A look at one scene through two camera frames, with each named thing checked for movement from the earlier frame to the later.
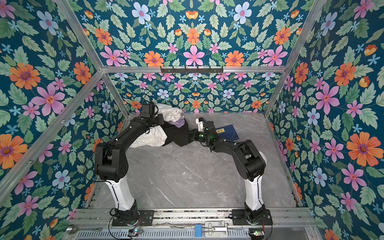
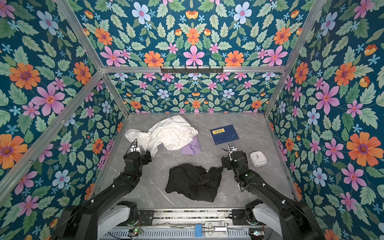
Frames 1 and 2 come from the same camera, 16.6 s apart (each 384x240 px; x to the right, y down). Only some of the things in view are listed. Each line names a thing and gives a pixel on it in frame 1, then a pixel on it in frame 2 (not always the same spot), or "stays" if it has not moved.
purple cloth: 179,123 → 193,148
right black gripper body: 201,137 → 226,161
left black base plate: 146,218 stays
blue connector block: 198,230 stays
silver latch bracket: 215,228 stays
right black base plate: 238,218 stays
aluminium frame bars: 103,69 stays
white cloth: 156,136 → 173,132
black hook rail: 192,69 stays
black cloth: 179,136 → 194,182
